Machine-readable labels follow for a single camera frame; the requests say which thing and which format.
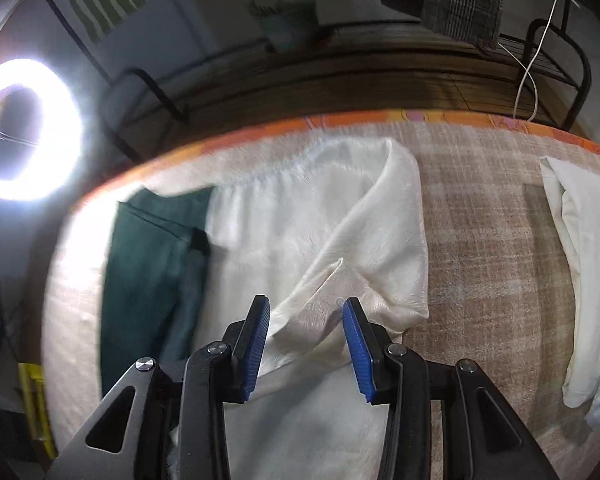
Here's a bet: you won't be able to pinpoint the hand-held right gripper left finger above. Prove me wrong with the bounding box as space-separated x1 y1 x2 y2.
55 295 271 480

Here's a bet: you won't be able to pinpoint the white shorts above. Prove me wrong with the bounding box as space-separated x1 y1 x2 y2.
170 136 430 480

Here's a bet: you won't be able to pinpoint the ring light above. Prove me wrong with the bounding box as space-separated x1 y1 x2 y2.
0 58 85 203

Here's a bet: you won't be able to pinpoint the black metal bed frame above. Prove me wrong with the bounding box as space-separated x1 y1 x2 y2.
35 0 593 161

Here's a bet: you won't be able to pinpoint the orange patterned mattress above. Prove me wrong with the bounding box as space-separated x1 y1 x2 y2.
70 108 600 211

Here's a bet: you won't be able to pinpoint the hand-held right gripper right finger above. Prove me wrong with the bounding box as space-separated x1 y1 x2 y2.
341 297 561 480

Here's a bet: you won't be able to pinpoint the cream white garment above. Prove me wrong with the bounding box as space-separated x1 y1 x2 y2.
539 156 600 430

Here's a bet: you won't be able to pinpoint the grey plaid garment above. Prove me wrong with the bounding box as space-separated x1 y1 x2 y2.
379 0 505 52

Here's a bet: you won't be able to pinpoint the white cable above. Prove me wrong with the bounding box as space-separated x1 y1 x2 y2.
497 0 581 123

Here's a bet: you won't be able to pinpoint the yellow object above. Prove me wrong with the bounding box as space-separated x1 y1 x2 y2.
19 363 59 461

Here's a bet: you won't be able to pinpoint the dark green garment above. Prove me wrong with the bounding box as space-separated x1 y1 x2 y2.
100 186 215 397

